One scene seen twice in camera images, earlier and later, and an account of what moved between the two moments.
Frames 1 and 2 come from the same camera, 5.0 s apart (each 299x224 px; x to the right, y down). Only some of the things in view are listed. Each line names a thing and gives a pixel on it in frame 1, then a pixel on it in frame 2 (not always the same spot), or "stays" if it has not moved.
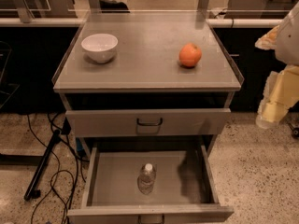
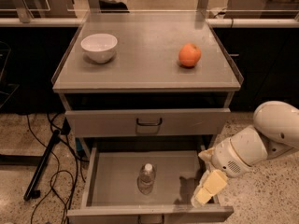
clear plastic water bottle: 147,178 stays
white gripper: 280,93 to 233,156
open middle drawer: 184,191 stays
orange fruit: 190,55 stays
